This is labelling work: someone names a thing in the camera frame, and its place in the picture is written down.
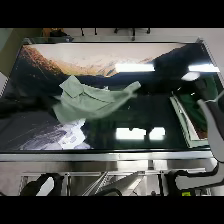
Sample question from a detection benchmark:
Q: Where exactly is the dark green garment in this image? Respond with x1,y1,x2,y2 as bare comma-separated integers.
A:
181,77,218,134

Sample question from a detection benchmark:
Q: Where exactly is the black chair base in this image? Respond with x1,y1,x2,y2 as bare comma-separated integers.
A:
113,27,152,42

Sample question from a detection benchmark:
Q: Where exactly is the red-brown garment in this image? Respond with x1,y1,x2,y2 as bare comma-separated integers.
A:
195,125,210,140

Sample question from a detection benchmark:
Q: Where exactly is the silver frame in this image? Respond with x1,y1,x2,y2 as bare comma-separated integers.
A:
0,35,224,197

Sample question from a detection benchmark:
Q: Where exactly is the pale green shirt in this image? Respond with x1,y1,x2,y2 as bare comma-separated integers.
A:
52,74,143,124

